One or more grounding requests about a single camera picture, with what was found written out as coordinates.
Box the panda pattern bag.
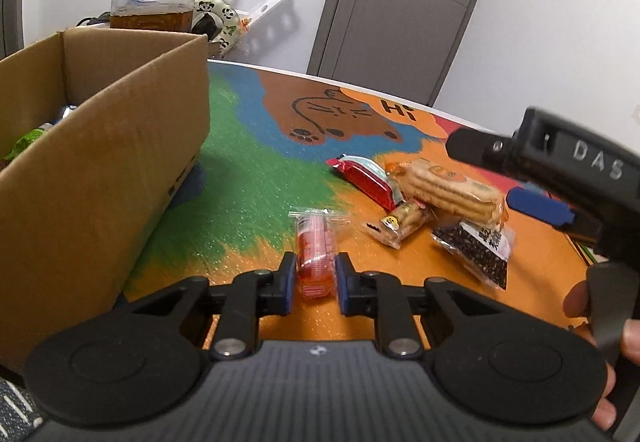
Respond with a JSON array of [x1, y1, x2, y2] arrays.
[[192, 0, 241, 58]]

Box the black seed packet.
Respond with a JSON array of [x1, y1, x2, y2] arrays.
[[431, 218, 516, 292]]

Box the colourful cartoon table mat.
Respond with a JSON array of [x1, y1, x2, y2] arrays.
[[122, 61, 596, 343]]

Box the green snack packet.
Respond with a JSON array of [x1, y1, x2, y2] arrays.
[[4, 128, 48, 162]]

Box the blue snack packet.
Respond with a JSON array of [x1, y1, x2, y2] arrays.
[[50, 104, 81, 127]]

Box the small peanut packet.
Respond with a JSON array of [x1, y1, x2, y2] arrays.
[[361, 199, 436, 250]]

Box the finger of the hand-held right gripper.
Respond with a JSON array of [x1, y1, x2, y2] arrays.
[[506, 187, 576, 228], [445, 129, 516, 173]]

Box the cardboard box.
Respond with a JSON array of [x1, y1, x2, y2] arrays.
[[0, 28, 211, 363]]

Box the dark cloth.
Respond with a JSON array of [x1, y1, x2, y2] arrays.
[[70, 12, 112, 30]]

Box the grey door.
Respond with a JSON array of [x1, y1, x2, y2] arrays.
[[306, 0, 503, 107]]

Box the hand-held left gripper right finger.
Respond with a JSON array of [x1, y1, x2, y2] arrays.
[[335, 252, 506, 358]]

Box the clear biscuit packet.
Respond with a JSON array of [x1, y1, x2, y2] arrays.
[[385, 158, 508, 229]]

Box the pinkish red snack packet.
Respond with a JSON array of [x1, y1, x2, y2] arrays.
[[289, 207, 351, 300]]

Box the person's right hand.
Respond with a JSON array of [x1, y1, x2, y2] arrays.
[[562, 281, 640, 430]]

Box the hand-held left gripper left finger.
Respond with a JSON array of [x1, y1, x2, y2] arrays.
[[125, 251, 296, 359]]

